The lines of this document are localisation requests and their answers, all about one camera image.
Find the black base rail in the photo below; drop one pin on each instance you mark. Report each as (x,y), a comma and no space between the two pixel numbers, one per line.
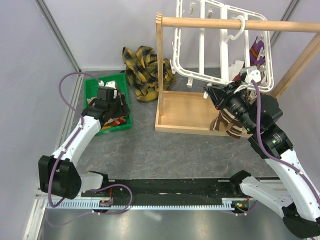
(179,190)

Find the yellow plaid cloth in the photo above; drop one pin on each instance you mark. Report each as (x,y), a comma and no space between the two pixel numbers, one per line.
(141,72)

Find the brown white striped sock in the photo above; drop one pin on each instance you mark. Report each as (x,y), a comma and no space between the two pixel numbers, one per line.
(226,122)

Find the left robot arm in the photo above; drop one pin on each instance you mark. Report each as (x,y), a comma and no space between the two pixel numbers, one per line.
(57,173)

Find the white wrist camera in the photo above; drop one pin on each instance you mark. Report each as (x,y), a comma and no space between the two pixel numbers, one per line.
(249,74)
(110,85)

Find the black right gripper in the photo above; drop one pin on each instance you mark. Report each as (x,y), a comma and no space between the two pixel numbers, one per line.
(219,93)

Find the wooden hanger stand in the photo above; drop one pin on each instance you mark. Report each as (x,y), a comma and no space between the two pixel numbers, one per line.
(189,112)

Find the green plastic bin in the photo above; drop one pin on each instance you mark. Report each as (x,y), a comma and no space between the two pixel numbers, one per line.
(107,99)

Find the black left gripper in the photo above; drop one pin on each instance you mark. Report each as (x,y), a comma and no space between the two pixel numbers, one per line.
(123,110)

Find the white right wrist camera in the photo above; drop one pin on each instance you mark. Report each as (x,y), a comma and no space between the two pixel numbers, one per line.
(249,74)

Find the white hanger clip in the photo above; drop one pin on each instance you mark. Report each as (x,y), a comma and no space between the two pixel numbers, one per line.
(189,83)

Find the olive brown patterned sock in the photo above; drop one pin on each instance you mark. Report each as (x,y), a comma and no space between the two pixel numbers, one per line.
(115,122)

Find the white plastic sock hanger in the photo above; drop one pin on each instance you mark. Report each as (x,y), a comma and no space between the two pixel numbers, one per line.
(200,56)

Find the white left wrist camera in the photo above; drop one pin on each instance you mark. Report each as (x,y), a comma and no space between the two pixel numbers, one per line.
(110,85)

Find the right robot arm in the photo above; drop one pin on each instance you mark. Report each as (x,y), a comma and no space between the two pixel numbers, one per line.
(300,208)

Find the purple striped sock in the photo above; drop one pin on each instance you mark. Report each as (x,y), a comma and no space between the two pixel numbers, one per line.
(257,51)

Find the white slotted cable duct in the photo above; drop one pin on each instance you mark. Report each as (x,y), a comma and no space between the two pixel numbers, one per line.
(99,204)

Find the aluminium corner profile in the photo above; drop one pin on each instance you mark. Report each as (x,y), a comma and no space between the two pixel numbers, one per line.
(43,7)

